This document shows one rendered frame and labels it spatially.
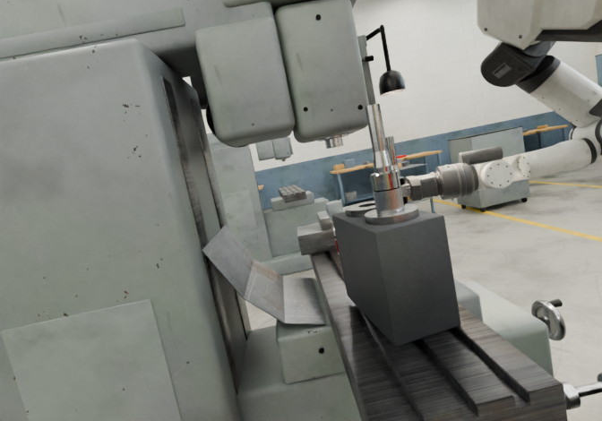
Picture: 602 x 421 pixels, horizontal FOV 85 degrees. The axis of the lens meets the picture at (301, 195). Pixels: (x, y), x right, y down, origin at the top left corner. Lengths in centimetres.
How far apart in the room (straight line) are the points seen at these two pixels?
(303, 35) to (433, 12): 797
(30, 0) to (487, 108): 851
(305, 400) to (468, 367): 49
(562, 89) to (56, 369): 125
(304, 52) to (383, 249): 51
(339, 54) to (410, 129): 719
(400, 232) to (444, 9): 848
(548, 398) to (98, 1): 105
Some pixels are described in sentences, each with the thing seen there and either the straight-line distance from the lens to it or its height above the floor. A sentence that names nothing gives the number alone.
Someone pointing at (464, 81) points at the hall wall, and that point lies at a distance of 869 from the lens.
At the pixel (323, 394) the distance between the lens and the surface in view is 93.
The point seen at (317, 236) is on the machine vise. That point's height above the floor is 101.
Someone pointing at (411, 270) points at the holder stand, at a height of 107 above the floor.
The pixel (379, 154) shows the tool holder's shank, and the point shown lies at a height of 125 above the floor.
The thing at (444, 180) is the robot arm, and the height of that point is 114.
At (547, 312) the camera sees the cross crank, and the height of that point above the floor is 68.
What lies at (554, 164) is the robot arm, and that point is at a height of 114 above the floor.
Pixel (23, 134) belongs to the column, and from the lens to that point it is 83.
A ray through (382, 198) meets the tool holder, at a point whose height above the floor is 118.
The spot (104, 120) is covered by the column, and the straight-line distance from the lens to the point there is 76.
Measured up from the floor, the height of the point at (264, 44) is 154.
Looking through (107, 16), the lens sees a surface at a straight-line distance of 93.
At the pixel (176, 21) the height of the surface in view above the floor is 162.
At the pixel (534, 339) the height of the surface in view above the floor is 72.
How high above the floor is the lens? 127
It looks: 6 degrees down
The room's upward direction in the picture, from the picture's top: 11 degrees counter-clockwise
